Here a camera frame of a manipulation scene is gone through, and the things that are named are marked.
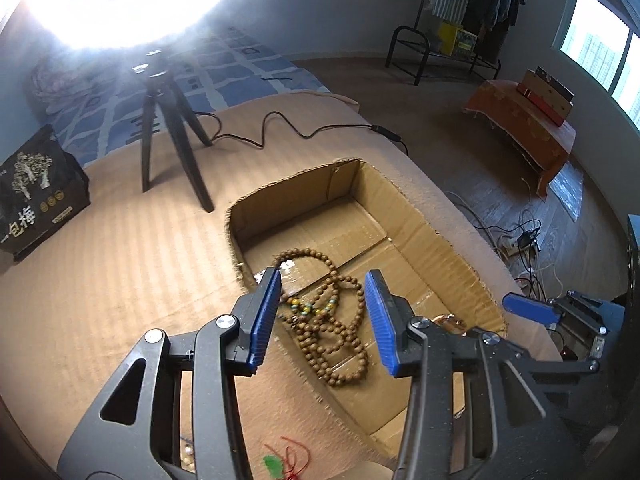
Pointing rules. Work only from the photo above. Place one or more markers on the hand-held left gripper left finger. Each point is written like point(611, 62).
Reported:
point(265, 315)

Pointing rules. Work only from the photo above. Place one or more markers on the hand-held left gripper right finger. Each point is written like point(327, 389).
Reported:
point(382, 325)

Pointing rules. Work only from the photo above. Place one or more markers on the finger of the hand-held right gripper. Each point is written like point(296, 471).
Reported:
point(530, 307)
point(560, 366)

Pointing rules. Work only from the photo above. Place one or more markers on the white power strip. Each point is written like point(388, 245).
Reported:
point(520, 242)

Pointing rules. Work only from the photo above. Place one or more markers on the low table with orange cloth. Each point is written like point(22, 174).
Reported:
point(520, 125)

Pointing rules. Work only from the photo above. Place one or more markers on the brown cardboard box red strip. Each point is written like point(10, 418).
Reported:
point(545, 92)

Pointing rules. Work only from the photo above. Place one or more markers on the black tripod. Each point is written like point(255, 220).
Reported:
point(150, 125)

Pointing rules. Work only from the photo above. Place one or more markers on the blue patterned bedsheet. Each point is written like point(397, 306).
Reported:
point(230, 70)

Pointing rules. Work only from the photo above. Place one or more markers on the black printed bag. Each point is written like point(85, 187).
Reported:
point(40, 200)

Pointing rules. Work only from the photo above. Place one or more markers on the yellow box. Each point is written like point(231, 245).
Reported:
point(452, 40)

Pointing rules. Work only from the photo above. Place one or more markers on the window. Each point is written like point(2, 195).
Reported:
point(595, 35)

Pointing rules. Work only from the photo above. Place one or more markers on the black metal clothes rack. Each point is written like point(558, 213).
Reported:
point(400, 35)

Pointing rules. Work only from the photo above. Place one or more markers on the dark hanging clothes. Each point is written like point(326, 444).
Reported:
point(492, 0)

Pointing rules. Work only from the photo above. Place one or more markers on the grey floral quilt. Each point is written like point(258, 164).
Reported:
point(50, 82)

